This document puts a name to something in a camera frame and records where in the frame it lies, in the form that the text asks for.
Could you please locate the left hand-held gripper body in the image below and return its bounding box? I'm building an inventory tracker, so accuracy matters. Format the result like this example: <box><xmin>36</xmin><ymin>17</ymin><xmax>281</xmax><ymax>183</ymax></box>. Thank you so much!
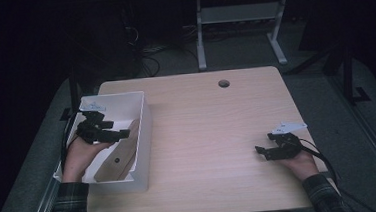
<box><xmin>72</xmin><ymin>98</ymin><xmax>116</xmax><ymax>146</ymax></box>

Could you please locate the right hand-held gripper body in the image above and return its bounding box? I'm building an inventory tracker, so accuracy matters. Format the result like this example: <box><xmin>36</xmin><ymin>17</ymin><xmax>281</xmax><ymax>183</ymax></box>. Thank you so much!
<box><xmin>265</xmin><ymin>120</ymin><xmax>311</xmax><ymax>161</ymax></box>

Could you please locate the white rectangular box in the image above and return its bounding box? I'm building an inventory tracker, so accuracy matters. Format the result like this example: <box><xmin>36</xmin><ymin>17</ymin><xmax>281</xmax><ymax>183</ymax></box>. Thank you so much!
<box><xmin>47</xmin><ymin>90</ymin><xmax>159</xmax><ymax>198</ymax></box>

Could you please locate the person's right hand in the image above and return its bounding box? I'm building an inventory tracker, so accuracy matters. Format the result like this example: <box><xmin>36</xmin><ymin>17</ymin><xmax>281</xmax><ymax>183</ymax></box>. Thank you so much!
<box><xmin>278</xmin><ymin>148</ymin><xmax>320</xmax><ymax>184</ymax></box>

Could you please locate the person's left hand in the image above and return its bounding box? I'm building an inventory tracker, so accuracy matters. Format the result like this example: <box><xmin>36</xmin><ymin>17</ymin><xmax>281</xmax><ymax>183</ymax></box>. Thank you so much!
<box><xmin>59</xmin><ymin>132</ymin><xmax>118</xmax><ymax>185</ymax></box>

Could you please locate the black metal stand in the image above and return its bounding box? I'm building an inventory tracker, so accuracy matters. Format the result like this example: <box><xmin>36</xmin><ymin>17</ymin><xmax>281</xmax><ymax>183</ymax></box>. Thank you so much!
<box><xmin>55</xmin><ymin>64</ymin><xmax>85</xmax><ymax>122</ymax></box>
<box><xmin>336</xmin><ymin>37</ymin><xmax>372</xmax><ymax>107</ymax></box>

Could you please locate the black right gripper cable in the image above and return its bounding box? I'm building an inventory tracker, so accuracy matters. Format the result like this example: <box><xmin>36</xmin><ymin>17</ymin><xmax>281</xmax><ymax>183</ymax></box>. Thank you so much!
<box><xmin>299</xmin><ymin>132</ymin><xmax>376</xmax><ymax>212</ymax></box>

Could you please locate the bundle of floor cables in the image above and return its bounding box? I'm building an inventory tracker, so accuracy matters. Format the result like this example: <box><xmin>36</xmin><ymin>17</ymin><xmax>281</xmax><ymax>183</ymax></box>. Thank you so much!
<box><xmin>120</xmin><ymin>19</ymin><xmax>202</xmax><ymax>80</ymax></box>

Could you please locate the white metal table frame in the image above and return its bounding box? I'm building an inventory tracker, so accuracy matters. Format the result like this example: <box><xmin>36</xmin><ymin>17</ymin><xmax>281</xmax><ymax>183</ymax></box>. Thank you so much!
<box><xmin>193</xmin><ymin>0</ymin><xmax>295</xmax><ymax>72</ymax></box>

